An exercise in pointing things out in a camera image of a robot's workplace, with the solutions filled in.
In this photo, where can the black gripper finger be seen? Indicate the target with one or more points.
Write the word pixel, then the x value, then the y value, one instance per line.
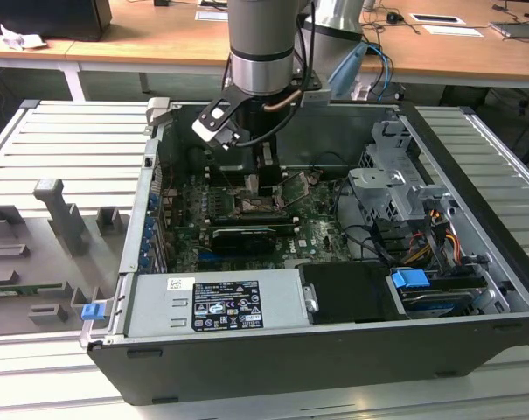
pixel 270 175

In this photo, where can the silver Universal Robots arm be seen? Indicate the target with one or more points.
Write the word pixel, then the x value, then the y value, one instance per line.
pixel 259 35

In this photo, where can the CPU socket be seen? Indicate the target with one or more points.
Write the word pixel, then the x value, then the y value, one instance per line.
pixel 264 206

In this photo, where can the black RAM slot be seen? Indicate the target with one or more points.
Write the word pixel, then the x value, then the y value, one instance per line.
pixel 286 226
pixel 246 217
pixel 229 171
pixel 229 179

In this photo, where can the blue expansion slot clip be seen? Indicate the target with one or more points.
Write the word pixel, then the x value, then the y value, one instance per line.
pixel 146 248
pixel 145 262
pixel 153 200
pixel 149 228

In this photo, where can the coin battery holder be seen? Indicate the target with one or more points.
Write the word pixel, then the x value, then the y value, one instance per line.
pixel 313 177

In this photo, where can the black graphics card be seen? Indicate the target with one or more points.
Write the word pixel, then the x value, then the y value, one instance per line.
pixel 242 242

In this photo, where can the green motherboard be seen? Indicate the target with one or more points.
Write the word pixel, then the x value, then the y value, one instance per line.
pixel 316 236

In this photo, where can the grey case latch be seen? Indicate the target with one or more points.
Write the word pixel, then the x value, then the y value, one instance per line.
pixel 158 109

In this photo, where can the grey metal drive cage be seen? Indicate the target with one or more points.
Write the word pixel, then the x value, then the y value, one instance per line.
pixel 377 184

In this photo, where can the white paper sheet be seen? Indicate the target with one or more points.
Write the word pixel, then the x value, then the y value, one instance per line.
pixel 452 30
pixel 211 16

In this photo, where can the wooden office desk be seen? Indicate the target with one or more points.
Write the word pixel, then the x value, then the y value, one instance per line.
pixel 159 39

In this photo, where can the black plastic shroud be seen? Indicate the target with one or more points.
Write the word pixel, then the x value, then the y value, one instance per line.
pixel 347 293

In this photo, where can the black computer mouse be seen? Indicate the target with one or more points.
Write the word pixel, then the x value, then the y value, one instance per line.
pixel 394 17

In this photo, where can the grey power supply unit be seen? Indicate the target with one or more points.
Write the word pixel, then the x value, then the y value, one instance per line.
pixel 159 306

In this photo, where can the hard disk in blue carrier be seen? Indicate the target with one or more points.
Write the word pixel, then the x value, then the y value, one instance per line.
pixel 408 278

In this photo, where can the black open PC case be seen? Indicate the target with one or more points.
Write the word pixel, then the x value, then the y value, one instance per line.
pixel 290 367

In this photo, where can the blue plastic release latch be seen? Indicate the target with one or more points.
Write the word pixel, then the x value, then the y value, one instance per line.
pixel 92 312

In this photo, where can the black computer box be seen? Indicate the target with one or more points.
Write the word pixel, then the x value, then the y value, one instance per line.
pixel 50 17

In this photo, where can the grey parts rack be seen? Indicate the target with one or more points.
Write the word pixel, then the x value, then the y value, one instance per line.
pixel 36 262

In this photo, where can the crumpled white paper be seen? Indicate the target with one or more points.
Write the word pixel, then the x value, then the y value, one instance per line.
pixel 19 40

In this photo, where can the green RAM stick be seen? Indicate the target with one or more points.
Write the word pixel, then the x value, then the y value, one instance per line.
pixel 23 288

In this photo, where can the grey laptop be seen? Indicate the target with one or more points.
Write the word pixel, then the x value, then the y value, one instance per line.
pixel 522 30

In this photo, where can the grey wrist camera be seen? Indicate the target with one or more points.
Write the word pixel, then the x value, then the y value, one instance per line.
pixel 316 97

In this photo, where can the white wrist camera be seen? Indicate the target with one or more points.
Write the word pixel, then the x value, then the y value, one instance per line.
pixel 203 128

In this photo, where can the silver metal bracket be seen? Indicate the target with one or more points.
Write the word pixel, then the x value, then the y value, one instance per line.
pixel 310 302

